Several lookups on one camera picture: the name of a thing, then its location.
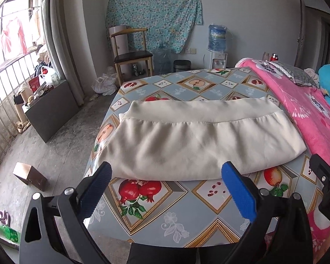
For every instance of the empty clear water jug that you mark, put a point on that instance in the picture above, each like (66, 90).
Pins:
(162, 62)

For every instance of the grey sequined pillow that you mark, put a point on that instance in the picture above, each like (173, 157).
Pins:
(294, 74)

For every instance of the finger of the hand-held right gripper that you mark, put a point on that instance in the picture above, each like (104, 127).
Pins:
(321, 169)

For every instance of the wooden chair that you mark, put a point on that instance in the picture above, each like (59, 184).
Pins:
(132, 57)

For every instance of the white crumpled plastic bag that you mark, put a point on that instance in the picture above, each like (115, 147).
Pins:
(106, 85)

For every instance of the teal floral wall cloth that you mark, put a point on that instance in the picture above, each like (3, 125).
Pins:
(156, 13)

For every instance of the door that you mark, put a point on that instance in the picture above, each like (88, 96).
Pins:
(316, 24)

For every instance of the cream jacket with black trim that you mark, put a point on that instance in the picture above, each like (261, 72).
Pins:
(198, 143)

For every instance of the metal window railing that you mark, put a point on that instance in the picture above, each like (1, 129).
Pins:
(2, 110)

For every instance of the green plastic bottle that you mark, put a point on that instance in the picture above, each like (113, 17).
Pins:
(8, 233)

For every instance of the white water dispenser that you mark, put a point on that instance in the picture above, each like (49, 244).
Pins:
(218, 60)

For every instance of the cardboard box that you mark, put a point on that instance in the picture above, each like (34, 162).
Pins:
(30, 176)

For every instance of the dark cabinet by window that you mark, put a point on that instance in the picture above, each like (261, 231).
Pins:
(52, 110)

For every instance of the fruit print tablecloth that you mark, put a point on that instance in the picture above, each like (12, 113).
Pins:
(167, 211)

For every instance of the hanging pink garment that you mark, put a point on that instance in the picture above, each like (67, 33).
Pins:
(13, 38)

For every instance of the blue water bottle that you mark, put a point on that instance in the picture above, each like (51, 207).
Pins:
(217, 38)

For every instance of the wall socket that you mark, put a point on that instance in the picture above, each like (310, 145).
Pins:
(190, 51)

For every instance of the red box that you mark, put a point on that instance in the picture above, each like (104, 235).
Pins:
(34, 84)

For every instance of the beige wooden stand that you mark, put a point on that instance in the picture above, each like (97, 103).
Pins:
(22, 107)

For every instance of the grey curtain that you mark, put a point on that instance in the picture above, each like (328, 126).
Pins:
(63, 41)

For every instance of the white plastic bag red print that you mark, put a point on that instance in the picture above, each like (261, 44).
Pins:
(51, 77)

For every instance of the pink floral blanket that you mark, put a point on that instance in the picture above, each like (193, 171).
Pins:
(299, 110)

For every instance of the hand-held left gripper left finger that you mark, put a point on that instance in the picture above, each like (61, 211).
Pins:
(96, 191)

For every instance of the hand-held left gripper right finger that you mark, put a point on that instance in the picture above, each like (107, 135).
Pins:
(239, 194)

